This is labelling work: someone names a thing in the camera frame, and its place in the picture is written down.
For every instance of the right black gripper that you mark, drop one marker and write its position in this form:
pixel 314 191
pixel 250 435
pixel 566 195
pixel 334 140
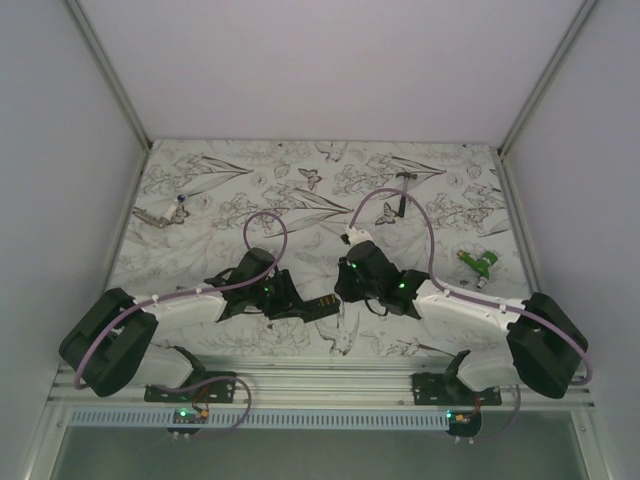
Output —
pixel 342 286

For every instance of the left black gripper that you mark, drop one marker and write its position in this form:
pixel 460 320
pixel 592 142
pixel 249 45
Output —
pixel 288 303

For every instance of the black fuse box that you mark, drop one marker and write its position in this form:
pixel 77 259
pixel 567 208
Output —
pixel 319 308

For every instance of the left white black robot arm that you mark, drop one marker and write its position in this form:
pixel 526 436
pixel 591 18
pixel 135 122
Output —
pixel 123 337

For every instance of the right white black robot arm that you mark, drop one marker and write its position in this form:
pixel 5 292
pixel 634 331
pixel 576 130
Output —
pixel 493 341

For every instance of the small black hammer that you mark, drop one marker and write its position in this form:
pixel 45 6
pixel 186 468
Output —
pixel 406 177

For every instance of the floral patterned table mat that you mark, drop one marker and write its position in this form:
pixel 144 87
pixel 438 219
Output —
pixel 294 199

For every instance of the green plastic connector part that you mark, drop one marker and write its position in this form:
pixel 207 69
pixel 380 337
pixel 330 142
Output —
pixel 481 265

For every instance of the metal clip with blue bead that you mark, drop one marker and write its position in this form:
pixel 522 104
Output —
pixel 164 213

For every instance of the left small circuit board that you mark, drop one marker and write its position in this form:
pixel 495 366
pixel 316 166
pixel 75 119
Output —
pixel 190 416

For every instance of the small circuit board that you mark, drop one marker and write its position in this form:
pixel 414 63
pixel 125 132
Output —
pixel 462 417
pixel 190 416

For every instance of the right small circuit board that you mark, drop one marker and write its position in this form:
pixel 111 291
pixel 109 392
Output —
pixel 462 417

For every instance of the aluminium rail frame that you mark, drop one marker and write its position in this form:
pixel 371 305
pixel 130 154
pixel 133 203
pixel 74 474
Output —
pixel 322 382

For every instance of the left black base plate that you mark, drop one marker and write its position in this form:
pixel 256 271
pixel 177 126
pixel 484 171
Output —
pixel 221 391

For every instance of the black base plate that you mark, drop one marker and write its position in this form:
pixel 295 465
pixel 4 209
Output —
pixel 434 389
pixel 221 391

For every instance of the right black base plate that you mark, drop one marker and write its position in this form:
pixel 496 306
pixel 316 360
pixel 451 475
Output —
pixel 434 389

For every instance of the grey slotted cable duct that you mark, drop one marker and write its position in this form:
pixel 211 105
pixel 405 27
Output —
pixel 266 419

